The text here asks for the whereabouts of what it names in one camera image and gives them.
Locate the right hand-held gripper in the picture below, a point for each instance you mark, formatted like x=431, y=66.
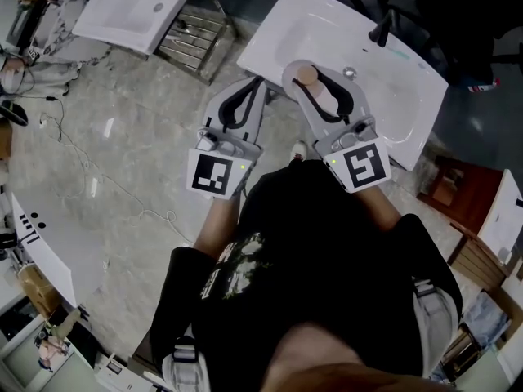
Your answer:
x=365, y=163

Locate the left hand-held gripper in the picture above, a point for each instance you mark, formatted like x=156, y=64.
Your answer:
x=210, y=174

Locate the white bottle with beige cap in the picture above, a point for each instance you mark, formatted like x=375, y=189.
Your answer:
x=306, y=74

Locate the person's left forearm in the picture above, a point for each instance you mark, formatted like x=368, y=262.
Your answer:
x=216, y=227

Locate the person's right forearm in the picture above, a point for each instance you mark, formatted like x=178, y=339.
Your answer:
x=378, y=210

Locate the metal sink drain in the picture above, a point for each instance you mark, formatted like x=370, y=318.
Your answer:
x=350, y=72

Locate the white ceramic sink basin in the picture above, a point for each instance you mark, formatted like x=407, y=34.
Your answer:
x=261, y=51

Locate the white rectangular sink basin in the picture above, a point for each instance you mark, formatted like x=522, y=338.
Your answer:
x=122, y=6

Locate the person's right white shoe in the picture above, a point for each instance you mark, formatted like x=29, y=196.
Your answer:
x=299, y=150

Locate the metal slatted rack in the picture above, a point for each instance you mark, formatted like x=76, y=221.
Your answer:
x=192, y=35

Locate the black faucet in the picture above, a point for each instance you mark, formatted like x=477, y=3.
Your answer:
x=382, y=31

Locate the person's black printed t-shirt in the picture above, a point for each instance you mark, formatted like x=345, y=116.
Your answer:
x=318, y=239

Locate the brown slatted wooden panel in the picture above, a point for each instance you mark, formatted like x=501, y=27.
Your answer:
x=478, y=259

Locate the white panel with black holes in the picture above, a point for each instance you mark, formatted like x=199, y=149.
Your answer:
x=53, y=247

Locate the person's face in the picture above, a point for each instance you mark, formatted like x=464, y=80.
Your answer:
x=323, y=362

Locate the blue cloth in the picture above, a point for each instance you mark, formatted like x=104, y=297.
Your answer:
x=486, y=319

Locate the dark brown wooden cabinet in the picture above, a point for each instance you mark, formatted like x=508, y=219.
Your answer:
x=147, y=355

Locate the cardboard box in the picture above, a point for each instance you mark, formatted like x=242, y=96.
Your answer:
x=38, y=290

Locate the white appliance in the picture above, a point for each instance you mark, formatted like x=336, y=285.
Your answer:
x=122, y=376

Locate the white cabinet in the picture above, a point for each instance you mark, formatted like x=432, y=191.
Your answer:
x=41, y=372

